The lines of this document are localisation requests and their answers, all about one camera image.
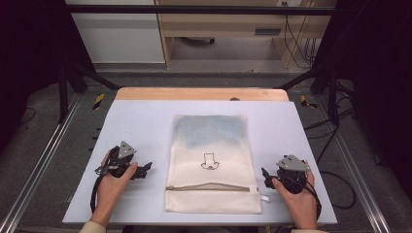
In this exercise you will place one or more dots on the wooden desk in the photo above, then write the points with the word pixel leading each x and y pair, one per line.
pixel 223 22

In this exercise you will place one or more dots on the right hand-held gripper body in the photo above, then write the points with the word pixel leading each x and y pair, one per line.
pixel 291 171

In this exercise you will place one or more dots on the black horizontal frame bar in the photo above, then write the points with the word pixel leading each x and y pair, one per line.
pixel 194 9

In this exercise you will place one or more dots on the black frame stand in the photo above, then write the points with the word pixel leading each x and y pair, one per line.
pixel 63 93
pixel 333 97

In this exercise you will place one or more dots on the person's left hand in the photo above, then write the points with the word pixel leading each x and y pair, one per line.
pixel 111 191

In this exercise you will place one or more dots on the wooden table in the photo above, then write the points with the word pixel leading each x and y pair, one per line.
pixel 194 93

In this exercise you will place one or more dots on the white table mat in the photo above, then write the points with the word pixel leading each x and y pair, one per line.
pixel 139 129

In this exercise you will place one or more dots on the yellow black tape strip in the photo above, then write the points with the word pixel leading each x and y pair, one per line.
pixel 98 101
pixel 306 102

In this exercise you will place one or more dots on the aluminium rail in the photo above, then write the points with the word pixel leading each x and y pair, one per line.
pixel 359 181
pixel 35 168

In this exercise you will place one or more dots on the white mesh laundry bag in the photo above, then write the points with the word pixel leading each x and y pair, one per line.
pixel 212 168

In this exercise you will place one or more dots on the dark curtain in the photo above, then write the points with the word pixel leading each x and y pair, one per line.
pixel 379 81
pixel 29 58

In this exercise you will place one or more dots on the person's right hand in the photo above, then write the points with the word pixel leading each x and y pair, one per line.
pixel 299 207

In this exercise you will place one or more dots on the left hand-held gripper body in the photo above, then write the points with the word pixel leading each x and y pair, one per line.
pixel 123 158

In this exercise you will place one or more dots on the white cabinet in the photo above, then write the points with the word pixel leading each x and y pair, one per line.
pixel 120 35

